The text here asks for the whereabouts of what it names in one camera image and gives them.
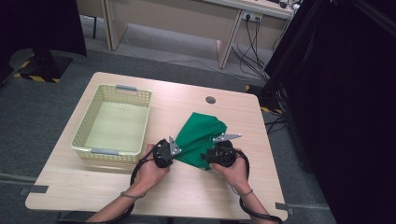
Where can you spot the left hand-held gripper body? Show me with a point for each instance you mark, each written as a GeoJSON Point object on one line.
{"type": "Point", "coordinates": [162, 154]}

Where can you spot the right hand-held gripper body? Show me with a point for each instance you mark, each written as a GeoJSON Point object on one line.
{"type": "Point", "coordinates": [225, 154]}

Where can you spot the green dinosaur print t-shirt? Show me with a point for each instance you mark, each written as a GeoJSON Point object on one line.
{"type": "Point", "coordinates": [199, 133]}

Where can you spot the pale green plastic basket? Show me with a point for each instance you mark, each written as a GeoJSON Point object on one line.
{"type": "Point", "coordinates": [118, 124]}

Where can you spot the person's left hand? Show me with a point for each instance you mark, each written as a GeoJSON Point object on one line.
{"type": "Point", "coordinates": [149, 177]}

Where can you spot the person's right hand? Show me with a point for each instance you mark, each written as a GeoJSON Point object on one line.
{"type": "Point", "coordinates": [238, 177]}

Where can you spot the thin grey wrist band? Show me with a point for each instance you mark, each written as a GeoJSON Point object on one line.
{"type": "Point", "coordinates": [246, 193]}
{"type": "Point", "coordinates": [130, 196]}

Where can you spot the grey round table grommet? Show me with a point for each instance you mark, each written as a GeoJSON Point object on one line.
{"type": "Point", "coordinates": [210, 100]}

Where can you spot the yellow black hazard tape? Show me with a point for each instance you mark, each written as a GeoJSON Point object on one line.
{"type": "Point", "coordinates": [37, 78]}
{"type": "Point", "coordinates": [271, 110]}

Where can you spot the grey floor tape piece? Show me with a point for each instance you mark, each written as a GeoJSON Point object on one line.
{"type": "Point", "coordinates": [281, 206]}
{"type": "Point", "coordinates": [37, 188]}

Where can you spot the beige wooden desk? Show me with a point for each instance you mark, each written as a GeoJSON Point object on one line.
{"type": "Point", "coordinates": [186, 15]}

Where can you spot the white power socket strip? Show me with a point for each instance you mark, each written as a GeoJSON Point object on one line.
{"type": "Point", "coordinates": [252, 15]}

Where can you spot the black stand base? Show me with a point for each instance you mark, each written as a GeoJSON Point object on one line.
{"type": "Point", "coordinates": [46, 67]}

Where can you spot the black curtain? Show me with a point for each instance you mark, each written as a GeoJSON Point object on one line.
{"type": "Point", "coordinates": [37, 21]}

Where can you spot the black curtained frame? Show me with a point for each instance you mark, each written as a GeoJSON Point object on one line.
{"type": "Point", "coordinates": [342, 124]}

